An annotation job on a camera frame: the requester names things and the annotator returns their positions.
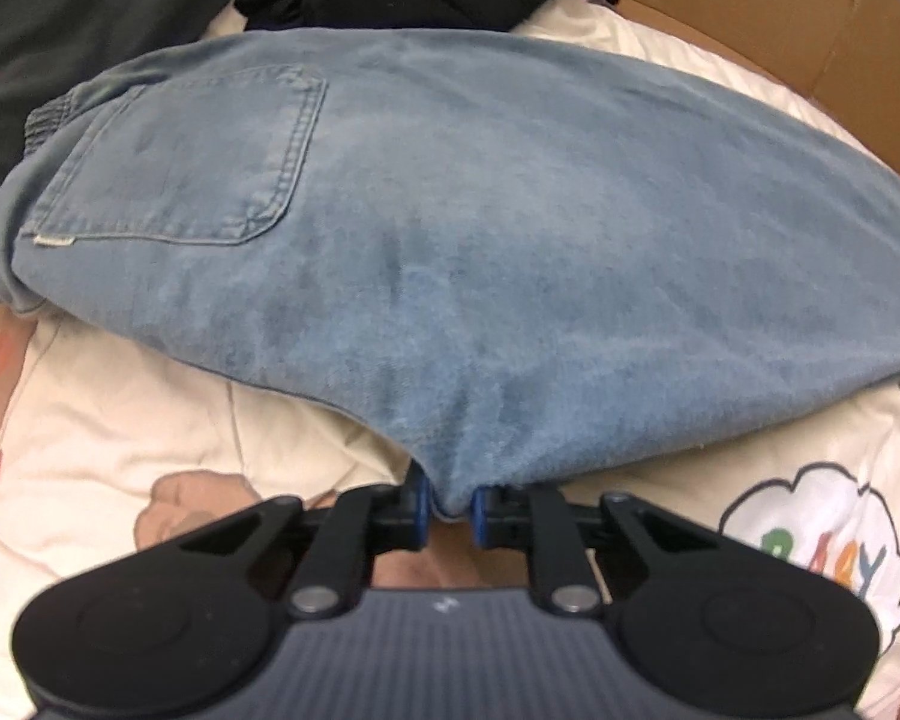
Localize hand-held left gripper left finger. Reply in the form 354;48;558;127
187;465;432;620

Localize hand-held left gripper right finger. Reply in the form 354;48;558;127
471;484;721;620

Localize light blue denim pants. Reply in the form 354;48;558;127
0;26;900;522

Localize cream bear-print bedsheet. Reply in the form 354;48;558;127
0;0;900;720

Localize flattened brown cardboard box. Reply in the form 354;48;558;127
570;0;900;203

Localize dark grey duvet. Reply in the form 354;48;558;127
0;0;286;331

